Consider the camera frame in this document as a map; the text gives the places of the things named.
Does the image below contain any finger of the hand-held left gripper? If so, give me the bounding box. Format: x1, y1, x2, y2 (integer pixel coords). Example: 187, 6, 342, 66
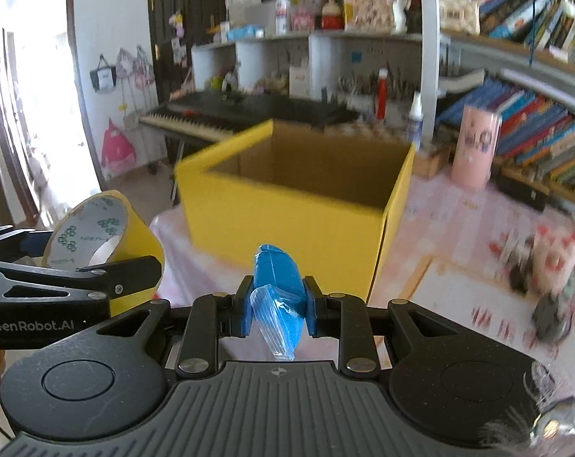
0, 225, 54, 264
0, 256, 163, 316

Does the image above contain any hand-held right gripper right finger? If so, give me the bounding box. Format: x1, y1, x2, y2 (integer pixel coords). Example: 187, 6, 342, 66
303, 276, 460, 382

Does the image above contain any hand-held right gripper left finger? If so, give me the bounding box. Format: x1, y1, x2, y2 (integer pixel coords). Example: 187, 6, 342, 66
99, 276, 256, 382

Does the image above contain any yellow tape roll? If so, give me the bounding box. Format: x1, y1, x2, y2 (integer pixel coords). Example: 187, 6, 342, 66
42, 190, 165, 317

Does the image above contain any blue plastic packet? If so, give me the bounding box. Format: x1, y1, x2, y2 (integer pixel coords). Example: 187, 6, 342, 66
249, 244, 307, 361

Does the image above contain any yellow cardboard box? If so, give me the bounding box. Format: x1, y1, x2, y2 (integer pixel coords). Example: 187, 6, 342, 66
174, 120, 416, 303

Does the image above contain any pink backpack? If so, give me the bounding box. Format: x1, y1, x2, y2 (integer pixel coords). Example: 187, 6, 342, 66
101, 119, 138, 174

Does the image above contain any pink printed desk mat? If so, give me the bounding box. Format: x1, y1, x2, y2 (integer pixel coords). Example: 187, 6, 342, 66
149, 171, 575, 391

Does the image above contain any dark tote bag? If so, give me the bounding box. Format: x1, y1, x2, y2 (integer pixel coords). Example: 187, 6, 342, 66
90, 54, 117, 91

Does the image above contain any wooden chess box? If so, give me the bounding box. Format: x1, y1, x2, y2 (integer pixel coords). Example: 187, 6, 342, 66
411, 145, 452, 177

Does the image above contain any black keyboard piano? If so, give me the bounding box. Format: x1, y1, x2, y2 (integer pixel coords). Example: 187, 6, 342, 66
139, 91, 359, 144

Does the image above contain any white spray bottle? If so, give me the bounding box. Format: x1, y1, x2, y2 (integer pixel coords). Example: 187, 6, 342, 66
406, 91, 424, 150

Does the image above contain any pink cylindrical container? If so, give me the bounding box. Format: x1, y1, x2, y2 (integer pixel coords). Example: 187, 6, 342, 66
450, 105, 502, 190

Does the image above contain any red glue bottle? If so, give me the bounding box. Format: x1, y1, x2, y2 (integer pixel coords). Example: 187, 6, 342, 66
375, 69, 389, 120

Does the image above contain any white red carton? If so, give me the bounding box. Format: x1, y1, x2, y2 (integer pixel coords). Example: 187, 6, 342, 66
288, 64, 311, 97

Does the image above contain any white charger plug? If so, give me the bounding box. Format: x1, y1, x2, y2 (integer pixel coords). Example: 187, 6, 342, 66
530, 228, 575, 293

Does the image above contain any white cubby shelf unit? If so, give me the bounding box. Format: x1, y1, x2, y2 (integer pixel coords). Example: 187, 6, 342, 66
191, 33, 424, 101

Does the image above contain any blue tissue pack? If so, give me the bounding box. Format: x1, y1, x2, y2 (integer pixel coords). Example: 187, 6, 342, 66
225, 26, 265, 41

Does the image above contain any white fluffy pendant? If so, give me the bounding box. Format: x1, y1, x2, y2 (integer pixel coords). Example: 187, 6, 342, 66
478, 352, 575, 457

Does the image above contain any dark lattice door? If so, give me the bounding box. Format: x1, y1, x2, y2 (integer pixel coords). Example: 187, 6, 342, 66
147, 0, 226, 98

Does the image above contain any long row of books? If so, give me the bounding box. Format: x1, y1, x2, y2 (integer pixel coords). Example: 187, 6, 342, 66
435, 78, 575, 186

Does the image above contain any white bottle blue cap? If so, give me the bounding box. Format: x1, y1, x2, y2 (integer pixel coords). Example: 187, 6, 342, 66
275, 0, 292, 35

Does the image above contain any floral ceramic figurine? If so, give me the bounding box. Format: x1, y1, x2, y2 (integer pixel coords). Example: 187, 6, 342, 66
344, 0, 409, 34

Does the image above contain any white quilted handbag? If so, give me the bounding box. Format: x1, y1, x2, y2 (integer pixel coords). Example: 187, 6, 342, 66
439, 0, 481, 35

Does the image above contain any shelf row of books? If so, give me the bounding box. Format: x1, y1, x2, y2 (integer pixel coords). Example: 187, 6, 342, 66
473, 0, 575, 62

